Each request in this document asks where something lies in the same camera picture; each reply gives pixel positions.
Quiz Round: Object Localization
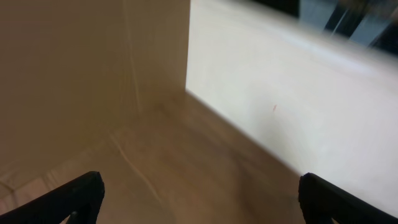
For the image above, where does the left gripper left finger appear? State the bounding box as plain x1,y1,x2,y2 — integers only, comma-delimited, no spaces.
1,171,105,224

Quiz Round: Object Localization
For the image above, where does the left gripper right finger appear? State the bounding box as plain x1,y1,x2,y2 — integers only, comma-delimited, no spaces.
298,173,397,224

